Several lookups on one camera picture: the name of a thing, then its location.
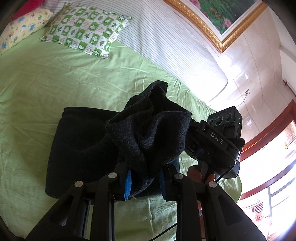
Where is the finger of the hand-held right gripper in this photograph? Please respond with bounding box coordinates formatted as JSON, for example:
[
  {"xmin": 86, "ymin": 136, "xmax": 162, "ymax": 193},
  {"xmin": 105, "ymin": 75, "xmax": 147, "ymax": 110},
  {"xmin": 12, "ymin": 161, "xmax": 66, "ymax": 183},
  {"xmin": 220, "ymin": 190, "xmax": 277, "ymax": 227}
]
[{"xmin": 184, "ymin": 119, "xmax": 205, "ymax": 162}]

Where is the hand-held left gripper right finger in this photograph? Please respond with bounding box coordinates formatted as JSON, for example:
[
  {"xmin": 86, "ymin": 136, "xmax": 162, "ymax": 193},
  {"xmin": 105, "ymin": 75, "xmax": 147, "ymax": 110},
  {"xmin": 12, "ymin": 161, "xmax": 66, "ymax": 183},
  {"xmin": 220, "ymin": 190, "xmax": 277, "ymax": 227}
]
[{"xmin": 158, "ymin": 163, "xmax": 267, "ymax": 241}]

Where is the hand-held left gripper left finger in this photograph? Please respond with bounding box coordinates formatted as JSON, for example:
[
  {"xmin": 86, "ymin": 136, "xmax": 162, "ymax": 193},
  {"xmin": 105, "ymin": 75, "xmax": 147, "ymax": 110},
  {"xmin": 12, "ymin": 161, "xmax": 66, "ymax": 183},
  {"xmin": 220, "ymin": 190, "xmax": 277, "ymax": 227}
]
[{"xmin": 25, "ymin": 162, "xmax": 133, "ymax": 241}]

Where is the dark navy sweater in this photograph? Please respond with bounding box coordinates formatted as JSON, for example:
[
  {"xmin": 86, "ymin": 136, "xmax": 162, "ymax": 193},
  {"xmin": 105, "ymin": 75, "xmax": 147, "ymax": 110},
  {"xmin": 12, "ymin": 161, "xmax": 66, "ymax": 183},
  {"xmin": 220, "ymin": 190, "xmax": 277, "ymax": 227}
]
[{"xmin": 45, "ymin": 80, "xmax": 192, "ymax": 198}]

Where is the person's right hand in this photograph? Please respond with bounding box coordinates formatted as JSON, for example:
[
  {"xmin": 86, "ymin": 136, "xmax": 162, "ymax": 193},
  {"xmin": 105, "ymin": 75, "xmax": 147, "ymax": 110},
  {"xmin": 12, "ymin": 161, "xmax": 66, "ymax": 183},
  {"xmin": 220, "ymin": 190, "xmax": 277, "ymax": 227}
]
[{"xmin": 188, "ymin": 166, "xmax": 216, "ymax": 186}]

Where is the white striped mattress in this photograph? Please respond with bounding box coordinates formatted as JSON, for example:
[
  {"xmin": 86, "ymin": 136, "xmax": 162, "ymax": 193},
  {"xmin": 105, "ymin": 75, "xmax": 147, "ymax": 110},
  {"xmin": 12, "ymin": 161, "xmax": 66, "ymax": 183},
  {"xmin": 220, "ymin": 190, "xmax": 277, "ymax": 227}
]
[{"xmin": 44, "ymin": 0, "xmax": 229, "ymax": 105}]

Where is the gold framed flower painting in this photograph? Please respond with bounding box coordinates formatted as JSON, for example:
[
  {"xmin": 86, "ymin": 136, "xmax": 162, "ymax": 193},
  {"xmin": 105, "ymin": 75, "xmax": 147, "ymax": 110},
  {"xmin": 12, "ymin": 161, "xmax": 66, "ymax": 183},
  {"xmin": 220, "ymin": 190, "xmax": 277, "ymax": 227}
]
[{"xmin": 163, "ymin": 0, "xmax": 269, "ymax": 54}]

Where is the green bed sheet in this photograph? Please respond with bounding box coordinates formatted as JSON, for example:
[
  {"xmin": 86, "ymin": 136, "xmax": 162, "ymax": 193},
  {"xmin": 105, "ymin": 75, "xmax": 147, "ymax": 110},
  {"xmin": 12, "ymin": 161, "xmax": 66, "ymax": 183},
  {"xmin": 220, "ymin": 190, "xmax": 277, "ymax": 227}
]
[{"xmin": 0, "ymin": 30, "xmax": 242, "ymax": 241}]

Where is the green checkered pillow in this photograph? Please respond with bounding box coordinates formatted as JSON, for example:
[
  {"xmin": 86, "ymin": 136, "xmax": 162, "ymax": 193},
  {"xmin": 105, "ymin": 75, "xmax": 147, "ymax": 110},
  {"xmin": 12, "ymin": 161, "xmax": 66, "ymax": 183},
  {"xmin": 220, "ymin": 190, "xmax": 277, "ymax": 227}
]
[{"xmin": 39, "ymin": 2, "xmax": 133, "ymax": 59}]

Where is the yellow cartoon print pillow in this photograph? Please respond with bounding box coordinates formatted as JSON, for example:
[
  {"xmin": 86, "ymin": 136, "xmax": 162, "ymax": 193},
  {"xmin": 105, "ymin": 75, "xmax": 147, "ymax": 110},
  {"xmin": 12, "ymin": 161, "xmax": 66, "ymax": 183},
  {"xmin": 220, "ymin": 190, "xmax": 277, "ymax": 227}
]
[{"xmin": 0, "ymin": 8, "xmax": 53, "ymax": 55}]

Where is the red pillow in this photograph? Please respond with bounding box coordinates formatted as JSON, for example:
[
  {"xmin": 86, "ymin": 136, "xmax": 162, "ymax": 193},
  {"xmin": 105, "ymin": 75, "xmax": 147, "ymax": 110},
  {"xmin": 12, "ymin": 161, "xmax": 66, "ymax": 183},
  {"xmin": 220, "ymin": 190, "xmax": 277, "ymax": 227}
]
[{"xmin": 14, "ymin": 0, "xmax": 48, "ymax": 14}]

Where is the red wooden frame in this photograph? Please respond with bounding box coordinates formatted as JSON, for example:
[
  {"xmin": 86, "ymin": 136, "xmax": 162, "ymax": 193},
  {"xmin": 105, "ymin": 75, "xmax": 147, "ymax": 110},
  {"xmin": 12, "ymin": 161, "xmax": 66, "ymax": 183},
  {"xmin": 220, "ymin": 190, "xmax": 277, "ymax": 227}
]
[{"xmin": 238, "ymin": 100, "xmax": 296, "ymax": 202}]

